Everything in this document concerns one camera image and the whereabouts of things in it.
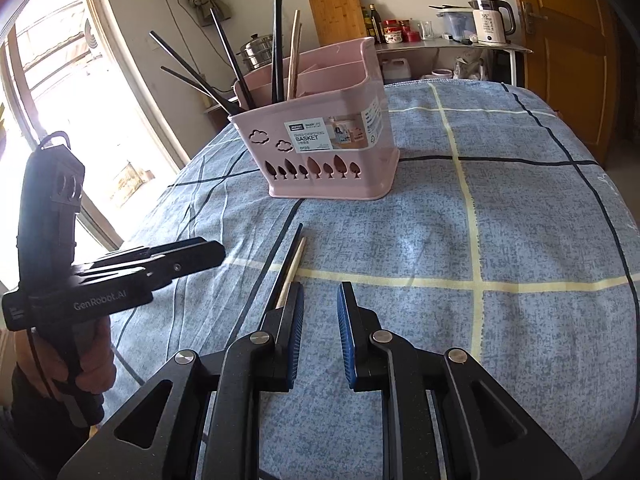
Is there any bamboo cutting board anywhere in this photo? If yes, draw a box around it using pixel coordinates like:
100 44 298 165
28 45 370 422
307 0 359 47

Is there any hanging grey cloth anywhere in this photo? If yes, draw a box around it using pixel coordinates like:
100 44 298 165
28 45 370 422
186 0 235 27

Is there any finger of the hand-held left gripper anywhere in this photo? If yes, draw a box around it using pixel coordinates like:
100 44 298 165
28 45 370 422
92 237 212 269
75 240 227 292

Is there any pink plastic utensil basket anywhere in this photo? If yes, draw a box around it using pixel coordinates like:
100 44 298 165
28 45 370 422
228 36 401 202

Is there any wooden door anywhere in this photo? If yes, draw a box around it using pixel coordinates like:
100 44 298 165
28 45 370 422
504 0 623 166

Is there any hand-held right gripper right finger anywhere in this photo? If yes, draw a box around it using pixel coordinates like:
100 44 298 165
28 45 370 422
337 281 583 480

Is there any electric kettle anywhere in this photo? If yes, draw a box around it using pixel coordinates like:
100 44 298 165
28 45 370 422
469 0 517 45

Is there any person's left forearm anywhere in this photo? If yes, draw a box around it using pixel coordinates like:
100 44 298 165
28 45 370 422
0 365 96 480

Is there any water filter pitcher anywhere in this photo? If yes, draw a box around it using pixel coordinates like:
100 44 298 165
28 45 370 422
439 7 473 41

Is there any stainless steel side table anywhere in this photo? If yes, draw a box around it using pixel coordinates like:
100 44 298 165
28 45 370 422
372 39 535 86

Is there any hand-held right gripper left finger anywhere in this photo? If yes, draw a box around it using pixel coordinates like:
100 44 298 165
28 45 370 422
57 281 305 480

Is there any stainless steel steamer pot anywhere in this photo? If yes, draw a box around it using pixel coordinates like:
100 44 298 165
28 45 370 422
238 33 275 72

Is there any person's left hand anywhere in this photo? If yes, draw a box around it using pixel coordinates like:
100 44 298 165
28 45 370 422
15 316 118 404

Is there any black chopstick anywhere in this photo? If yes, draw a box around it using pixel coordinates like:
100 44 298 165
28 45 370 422
209 7 256 111
160 65 240 113
271 0 286 103
262 223 305 313
148 30 243 115

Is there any metal door handle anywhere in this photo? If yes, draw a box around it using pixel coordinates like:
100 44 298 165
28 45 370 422
519 1 549 36

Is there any window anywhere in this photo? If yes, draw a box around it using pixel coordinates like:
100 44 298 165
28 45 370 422
0 0 188 261

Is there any blue checked tablecloth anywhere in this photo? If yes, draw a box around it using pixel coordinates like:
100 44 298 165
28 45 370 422
100 77 640 480

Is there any white plastic jug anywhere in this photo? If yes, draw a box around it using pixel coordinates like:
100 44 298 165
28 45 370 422
381 57 412 83

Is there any wooden chopstick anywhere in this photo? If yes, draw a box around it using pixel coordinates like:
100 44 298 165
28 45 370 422
287 9 302 101
275 237 307 311

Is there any crumpled plastic bag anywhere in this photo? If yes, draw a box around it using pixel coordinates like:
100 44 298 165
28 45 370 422
452 54 490 81

